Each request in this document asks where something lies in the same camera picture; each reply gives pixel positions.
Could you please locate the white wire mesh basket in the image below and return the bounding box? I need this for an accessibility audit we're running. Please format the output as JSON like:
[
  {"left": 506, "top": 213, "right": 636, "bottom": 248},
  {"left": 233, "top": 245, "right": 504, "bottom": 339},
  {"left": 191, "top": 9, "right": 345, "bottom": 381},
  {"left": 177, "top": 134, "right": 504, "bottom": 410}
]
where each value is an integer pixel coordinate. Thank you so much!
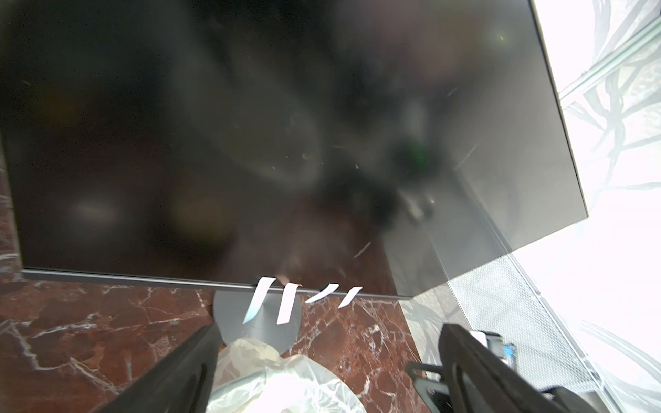
[{"left": 449, "top": 254, "right": 622, "bottom": 412}]

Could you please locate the pink sticky note bottom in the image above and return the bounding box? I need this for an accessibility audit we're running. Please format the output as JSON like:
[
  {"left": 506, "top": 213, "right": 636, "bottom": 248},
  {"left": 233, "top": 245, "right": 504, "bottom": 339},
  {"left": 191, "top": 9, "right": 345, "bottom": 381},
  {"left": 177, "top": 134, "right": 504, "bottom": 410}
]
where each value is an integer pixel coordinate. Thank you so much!
[{"left": 276, "top": 282, "right": 300, "bottom": 325}]

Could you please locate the grey bin with plastic bag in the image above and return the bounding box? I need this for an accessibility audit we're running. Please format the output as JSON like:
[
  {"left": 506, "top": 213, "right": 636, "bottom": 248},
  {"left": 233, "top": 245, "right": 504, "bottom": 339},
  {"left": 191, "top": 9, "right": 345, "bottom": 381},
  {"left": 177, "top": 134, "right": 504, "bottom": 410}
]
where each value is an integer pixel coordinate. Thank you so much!
[{"left": 207, "top": 339, "right": 366, "bottom": 412}]

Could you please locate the black flat monitor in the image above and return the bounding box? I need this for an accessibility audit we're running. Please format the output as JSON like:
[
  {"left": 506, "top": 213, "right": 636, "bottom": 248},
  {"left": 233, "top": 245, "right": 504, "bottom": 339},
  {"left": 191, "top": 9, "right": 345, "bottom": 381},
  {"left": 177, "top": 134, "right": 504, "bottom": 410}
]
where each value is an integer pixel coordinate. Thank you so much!
[{"left": 1, "top": 1, "right": 588, "bottom": 298}]

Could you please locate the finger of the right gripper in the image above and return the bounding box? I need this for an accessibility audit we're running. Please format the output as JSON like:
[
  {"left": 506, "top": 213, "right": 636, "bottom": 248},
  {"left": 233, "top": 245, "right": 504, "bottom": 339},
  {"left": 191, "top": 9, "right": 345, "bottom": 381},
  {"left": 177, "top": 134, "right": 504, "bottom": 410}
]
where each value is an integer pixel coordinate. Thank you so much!
[{"left": 406, "top": 361, "right": 452, "bottom": 413}]

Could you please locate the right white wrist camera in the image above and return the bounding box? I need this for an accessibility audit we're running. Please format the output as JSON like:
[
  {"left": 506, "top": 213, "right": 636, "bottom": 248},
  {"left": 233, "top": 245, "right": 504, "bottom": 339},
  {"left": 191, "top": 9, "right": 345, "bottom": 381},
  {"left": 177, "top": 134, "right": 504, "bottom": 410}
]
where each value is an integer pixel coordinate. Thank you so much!
[{"left": 469, "top": 330, "right": 517, "bottom": 371}]

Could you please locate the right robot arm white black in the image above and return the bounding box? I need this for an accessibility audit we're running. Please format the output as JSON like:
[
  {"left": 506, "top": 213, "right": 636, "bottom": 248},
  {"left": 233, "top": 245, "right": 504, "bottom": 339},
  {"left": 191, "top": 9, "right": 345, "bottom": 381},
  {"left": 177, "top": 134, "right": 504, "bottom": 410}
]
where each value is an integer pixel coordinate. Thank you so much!
[{"left": 406, "top": 361, "right": 597, "bottom": 412}]

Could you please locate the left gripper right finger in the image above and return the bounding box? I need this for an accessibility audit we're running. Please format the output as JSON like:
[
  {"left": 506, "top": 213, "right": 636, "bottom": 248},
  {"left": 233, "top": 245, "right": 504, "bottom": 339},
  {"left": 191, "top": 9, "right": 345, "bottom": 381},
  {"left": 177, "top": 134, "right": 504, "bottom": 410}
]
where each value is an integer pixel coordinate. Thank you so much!
[{"left": 438, "top": 324, "right": 563, "bottom": 412}]

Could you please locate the grey round monitor stand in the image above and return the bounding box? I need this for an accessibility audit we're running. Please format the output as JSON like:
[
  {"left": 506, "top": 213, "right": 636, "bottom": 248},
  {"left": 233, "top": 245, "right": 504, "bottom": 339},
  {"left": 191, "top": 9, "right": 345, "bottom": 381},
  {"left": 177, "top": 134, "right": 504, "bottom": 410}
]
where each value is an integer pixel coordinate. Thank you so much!
[{"left": 212, "top": 291, "right": 302, "bottom": 354}]

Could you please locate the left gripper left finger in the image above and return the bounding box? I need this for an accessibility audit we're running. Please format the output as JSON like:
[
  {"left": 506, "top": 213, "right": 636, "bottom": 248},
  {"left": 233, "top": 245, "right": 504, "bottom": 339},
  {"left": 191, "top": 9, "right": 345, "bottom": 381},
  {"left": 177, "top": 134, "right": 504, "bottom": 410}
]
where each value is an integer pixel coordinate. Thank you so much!
[{"left": 101, "top": 324, "right": 222, "bottom": 413}]

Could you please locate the blue sticky note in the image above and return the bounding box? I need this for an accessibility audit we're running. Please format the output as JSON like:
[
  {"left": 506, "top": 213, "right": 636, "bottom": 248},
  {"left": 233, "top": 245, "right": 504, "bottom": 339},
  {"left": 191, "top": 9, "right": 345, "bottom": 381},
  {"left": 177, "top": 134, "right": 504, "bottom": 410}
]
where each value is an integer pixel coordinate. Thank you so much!
[
  {"left": 338, "top": 286, "right": 363, "bottom": 309},
  {"left": 243, "top": 277, "right": 276, "bottom": 325},
  {"left": 306, "top": 283, "right": 339, "bottom": 304}
]

